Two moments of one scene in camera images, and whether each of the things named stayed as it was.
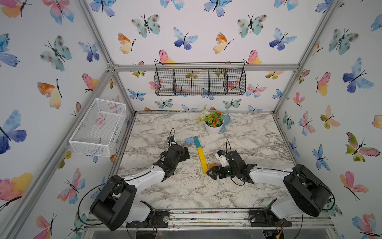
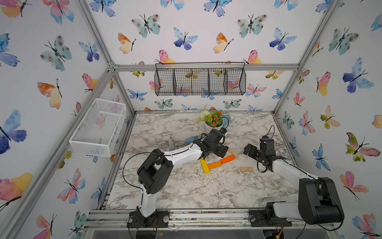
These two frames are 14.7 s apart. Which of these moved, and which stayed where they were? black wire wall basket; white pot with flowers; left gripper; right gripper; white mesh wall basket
Moved: right gripper; left gripper
Stayed: white pot with flowers; black wire wall basket; white mesh wall basket
